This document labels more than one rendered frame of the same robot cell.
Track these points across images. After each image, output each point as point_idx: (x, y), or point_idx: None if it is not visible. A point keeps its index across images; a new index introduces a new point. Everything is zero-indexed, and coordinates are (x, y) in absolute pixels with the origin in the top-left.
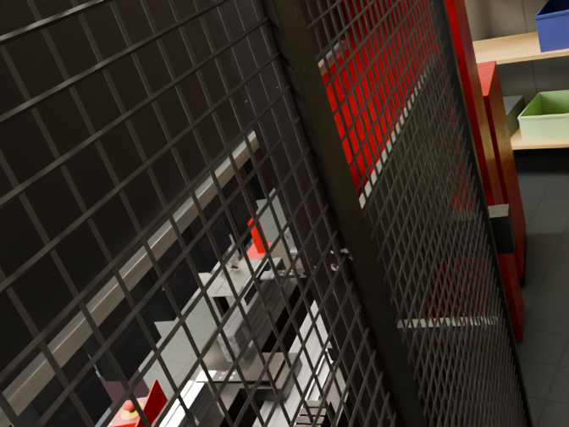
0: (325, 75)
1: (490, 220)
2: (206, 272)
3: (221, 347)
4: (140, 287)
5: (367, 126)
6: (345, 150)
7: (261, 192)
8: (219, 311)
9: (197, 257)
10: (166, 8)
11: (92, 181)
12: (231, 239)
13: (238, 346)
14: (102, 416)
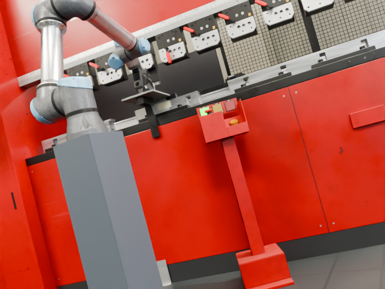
0: (32, 89)
1: None
2: (189, 57)
3: (199, 98)
4: (217, 26)
5: (51, 124)
6: (43, 136)
7: (126, 75)
8: (154, 116)
9: (187, 49)
10: None
11: None
12: (157, 70)
13: (201, 98)
14: (129, 218)
